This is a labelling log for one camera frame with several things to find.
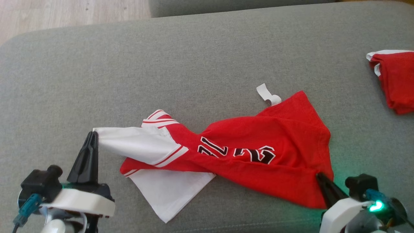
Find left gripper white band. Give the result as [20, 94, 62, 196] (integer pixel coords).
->
[39, 131, 116, 233]

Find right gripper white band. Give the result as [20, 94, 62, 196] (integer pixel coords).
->
[315, 172, 409, 233]

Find red and white jersey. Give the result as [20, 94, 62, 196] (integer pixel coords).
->
[366, 49, 414, 115]

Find large grey sofa seat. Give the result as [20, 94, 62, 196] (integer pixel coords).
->
[0, 0, 414, 233]

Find small grey sofa cushion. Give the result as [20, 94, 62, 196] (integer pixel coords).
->
[148, 0, 341, 18]

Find blue right cable connector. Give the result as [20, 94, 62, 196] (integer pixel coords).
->
[365, 189, 389, 205]

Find blue cable connector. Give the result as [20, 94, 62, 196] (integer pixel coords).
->
[365, 189, 389, 205]
[12, 193, 43, 227]

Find blue left cable connector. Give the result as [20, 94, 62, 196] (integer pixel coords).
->
[12, 193, 43, 227]

